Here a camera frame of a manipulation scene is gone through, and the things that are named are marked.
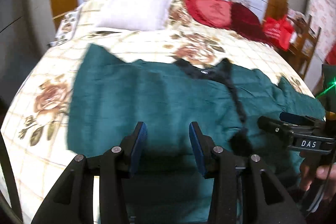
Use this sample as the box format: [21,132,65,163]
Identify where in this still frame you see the dark red velvet cushion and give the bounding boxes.
[231,2,270,45]

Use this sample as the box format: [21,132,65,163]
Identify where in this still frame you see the white square pillow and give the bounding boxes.
[94,0,173,31]

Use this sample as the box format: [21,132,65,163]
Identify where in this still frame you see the wooden shelf rack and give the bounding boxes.
[288,14,322,79]

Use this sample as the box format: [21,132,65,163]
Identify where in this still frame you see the red heart-shaped cushion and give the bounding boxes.
[185,0,232,29]

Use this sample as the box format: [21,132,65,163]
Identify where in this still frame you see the green quilted puffer jacket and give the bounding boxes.
[67,44,325,223]

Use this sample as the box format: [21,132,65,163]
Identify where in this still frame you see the floral checked bed sheet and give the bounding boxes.
[1,0,311,223]

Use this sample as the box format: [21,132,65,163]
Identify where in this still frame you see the person's right hand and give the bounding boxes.
[299,151,336,201]

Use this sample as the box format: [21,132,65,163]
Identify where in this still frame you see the red shopping bag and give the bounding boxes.
[263,15,294,51]

